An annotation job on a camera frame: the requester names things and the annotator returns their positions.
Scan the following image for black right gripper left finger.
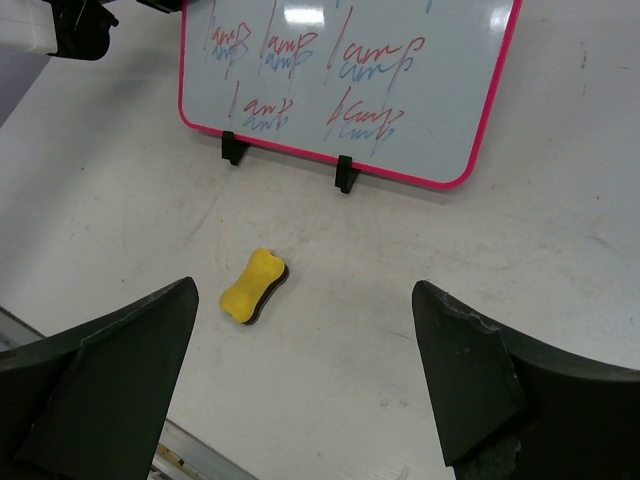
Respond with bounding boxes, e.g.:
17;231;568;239
1;277;199;479

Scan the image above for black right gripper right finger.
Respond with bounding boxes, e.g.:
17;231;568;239
412;280;639;479

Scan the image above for yellow bone shaped eraser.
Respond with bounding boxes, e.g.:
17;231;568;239
219;248;289;326

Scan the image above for pink framed whiteboard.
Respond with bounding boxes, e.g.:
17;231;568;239
178;1;521;190

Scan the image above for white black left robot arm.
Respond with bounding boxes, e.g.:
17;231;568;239
1;0;119;61

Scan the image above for black metal easel stand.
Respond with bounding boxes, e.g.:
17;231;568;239
221;130;361;195

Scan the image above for aluminium table frame rails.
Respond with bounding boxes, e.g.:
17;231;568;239
1;310;251;479

